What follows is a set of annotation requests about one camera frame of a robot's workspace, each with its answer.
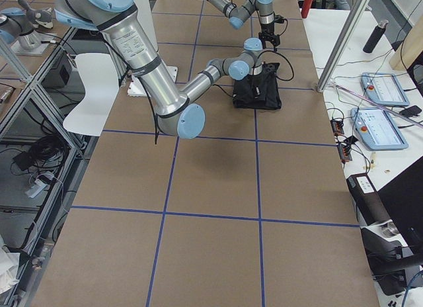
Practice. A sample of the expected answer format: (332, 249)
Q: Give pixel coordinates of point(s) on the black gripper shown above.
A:
(266, 28)
(255, 82)

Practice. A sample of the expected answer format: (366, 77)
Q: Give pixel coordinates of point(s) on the black graphic t-shirt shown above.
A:
(243, 97)

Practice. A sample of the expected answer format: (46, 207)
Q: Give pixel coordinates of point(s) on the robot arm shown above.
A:
(176, 112)
(239, 14)

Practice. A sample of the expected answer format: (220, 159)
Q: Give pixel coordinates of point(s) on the red cylinder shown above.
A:
(305, 8)

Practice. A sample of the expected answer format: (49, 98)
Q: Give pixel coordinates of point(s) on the black bottle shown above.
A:
(375, 36)

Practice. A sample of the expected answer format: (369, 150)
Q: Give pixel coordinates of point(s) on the near blue teach pendant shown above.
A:
(377, 130)

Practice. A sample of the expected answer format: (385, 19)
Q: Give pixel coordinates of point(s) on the blue teach pendant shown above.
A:
(384, 89)
(377, 130)

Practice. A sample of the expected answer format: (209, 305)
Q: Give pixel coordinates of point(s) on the far blue teach pendant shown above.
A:
(384, 89)

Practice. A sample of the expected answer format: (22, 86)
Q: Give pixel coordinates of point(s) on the white chair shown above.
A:
(100, 80)

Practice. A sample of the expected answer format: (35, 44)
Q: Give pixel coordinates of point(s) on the black monitor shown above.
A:
(403, 200)

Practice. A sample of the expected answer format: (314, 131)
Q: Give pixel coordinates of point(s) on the aluminium frame post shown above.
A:
(350, 24)

